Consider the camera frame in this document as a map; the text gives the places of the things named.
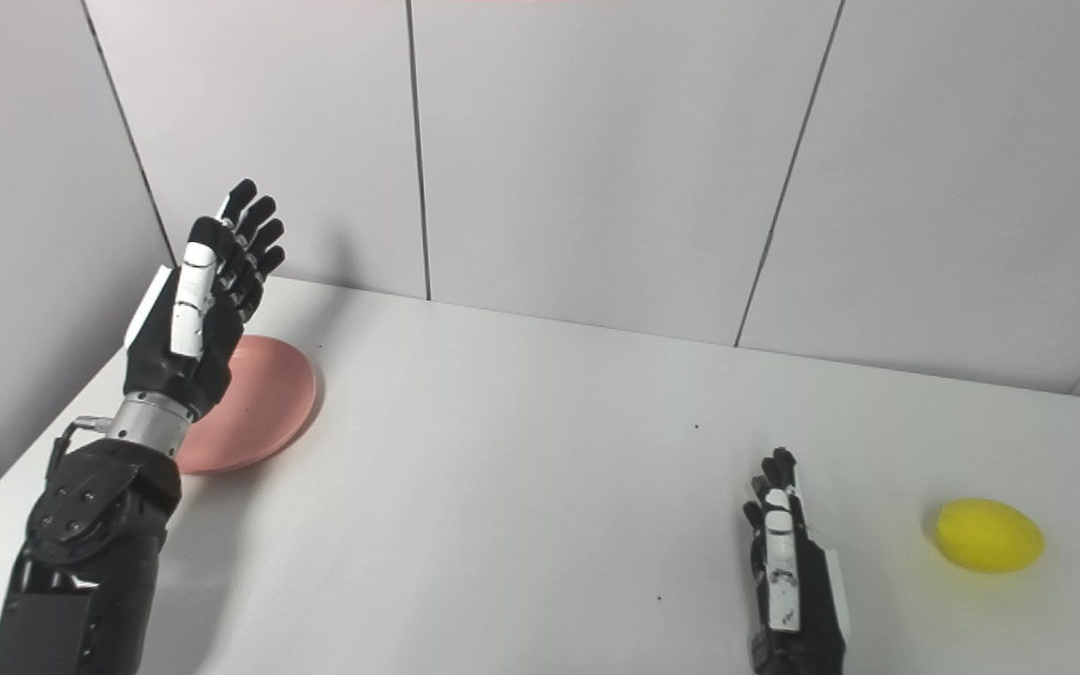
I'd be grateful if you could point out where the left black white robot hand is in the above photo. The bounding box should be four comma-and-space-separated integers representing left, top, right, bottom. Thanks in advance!
123, 178, 287, 421

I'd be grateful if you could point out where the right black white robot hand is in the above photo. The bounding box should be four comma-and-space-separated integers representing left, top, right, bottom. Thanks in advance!
742, 446, 850, 675

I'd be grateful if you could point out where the pink plastic plate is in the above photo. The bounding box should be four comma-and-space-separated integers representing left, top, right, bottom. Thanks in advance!
174, 335, 319, 474

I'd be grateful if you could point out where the yellow lemon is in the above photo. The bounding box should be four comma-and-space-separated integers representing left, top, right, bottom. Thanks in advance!
936, 498, 1045, 574

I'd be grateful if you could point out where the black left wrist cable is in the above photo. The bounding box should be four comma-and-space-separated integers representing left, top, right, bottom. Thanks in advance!
45, 415, 114, 479

